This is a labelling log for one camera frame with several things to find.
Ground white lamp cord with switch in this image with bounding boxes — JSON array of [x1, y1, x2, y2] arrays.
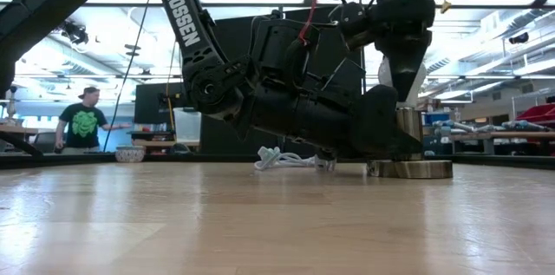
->
[[253, 145, 337, 172]]

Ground black monitor screen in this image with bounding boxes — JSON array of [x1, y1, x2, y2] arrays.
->
[[134, 82, 192, 125]]

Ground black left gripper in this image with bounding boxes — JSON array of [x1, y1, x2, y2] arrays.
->
[[244, 84, 425, 160]]

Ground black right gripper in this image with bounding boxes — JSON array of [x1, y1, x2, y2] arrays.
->
[[337, 0, 437, 104]]

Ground person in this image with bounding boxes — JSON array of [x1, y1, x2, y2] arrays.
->
[[54, 86, 134, 154]]

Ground black hanging spotlight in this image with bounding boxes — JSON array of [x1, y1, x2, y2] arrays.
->
[[59, 20, 90, 46]]

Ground red storage bin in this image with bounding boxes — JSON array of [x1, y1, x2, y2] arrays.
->
[[514, 102, 555, 129]]

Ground black partition panel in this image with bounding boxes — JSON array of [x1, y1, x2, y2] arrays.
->
[[199, 5, 366, 158]]

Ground clear plastic bin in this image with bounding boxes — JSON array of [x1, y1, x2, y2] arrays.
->
[[173, 107, 203, 142]]

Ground white lightbulb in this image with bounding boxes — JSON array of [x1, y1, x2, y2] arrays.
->
[[376, 56, 428, 109]]

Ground red wire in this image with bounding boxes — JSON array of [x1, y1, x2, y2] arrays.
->
[[297, 0, 318, 47]]

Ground wooden workbench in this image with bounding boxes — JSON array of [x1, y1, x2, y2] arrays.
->
[[448, 129, 555, 155]]

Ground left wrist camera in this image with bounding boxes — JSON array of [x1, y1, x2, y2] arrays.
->
[[323, 56, 367, 96]]

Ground blue storage bin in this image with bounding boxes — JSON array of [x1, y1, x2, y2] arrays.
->
[[422, 111, 452, 127]]

